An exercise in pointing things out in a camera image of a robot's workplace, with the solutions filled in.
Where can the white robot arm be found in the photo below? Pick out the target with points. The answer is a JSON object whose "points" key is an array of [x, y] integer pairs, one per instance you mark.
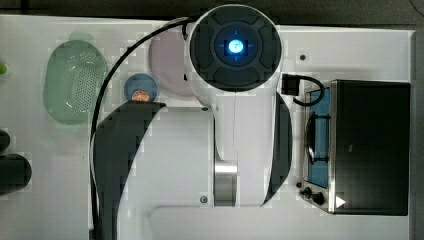
{"points": [[233, 148]]}

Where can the black toaster oven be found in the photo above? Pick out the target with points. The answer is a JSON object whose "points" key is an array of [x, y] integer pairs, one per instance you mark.
{"points": [[357, 148]]}

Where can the blue bowl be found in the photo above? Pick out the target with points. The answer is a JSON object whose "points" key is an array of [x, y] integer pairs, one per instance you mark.
{"points": [[142, 82]]}

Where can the orange slice toy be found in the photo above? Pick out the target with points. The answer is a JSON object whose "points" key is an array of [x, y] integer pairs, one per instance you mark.
{"points": [[141, 96]]}

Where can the grey round plate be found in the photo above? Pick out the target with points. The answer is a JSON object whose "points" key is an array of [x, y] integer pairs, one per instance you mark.
{"points": [[166, 62]]}

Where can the green perforated basket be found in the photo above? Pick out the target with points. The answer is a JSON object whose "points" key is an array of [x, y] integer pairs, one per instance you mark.
{"points": [[74, 75]]}

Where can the black cylinder object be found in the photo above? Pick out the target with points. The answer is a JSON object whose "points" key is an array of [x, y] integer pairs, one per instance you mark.
{"points": [[15, 169]]}

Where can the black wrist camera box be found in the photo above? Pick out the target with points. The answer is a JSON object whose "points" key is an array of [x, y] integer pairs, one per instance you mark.
{"points": [[290, 85]]}

